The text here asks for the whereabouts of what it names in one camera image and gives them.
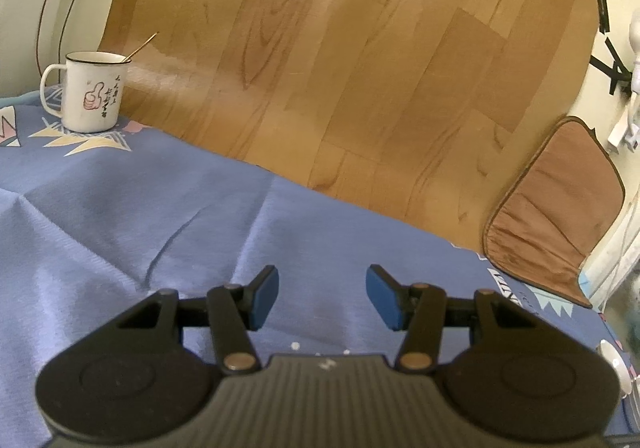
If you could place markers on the black tape strip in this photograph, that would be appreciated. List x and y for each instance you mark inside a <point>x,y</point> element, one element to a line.
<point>620,84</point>
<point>606,15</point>
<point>607,67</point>
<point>615,54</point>
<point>600,3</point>

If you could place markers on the white enamel mug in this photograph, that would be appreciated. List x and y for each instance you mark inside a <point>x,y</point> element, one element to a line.
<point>90,93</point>

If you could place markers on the white floral bowl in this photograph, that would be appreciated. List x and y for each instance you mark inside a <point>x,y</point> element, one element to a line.
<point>614,368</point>

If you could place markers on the thin metal spoon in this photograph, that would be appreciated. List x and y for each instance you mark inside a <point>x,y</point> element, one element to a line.
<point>142,45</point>

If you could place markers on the blue printed blanket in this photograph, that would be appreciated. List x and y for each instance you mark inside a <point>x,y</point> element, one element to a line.
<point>150,228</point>

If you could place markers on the wood-grain vinyl sheet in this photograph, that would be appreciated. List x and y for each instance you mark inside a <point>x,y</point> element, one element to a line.
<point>350,78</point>

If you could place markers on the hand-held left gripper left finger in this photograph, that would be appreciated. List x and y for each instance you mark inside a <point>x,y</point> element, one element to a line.
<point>262,298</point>

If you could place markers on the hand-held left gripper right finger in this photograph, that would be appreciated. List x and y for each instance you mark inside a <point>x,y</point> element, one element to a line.
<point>382,298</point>

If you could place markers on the brown cushion pad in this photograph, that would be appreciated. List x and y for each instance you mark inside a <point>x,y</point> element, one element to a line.
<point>555,208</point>

